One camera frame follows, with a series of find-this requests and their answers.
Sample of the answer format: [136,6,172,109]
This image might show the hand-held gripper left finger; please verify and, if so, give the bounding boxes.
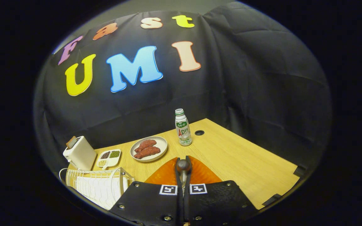
[109,156,184,226]

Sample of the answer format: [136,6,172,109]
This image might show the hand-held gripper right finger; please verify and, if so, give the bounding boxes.
[186,155,258,226]

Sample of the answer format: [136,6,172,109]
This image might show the wooden handled metal spoon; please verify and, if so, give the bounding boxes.
[176,159,191,192]

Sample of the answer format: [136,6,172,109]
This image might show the white wire dish rack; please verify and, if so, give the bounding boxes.
[58,167,135,211]

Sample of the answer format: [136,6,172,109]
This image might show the beige ceramic plate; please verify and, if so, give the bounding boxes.
[130,136,168,162]

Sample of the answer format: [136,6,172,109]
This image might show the white divided bean dish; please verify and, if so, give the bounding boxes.
[96,149,121,170]

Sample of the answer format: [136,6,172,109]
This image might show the red meat piece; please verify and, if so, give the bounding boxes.
[134,146,161,159]
[134,140,157,153]

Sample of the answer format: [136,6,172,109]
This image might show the white green drink bottle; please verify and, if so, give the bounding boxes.
[175,109,193,147]

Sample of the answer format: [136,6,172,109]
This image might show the white toaster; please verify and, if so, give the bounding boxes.
[63,136,97,171]

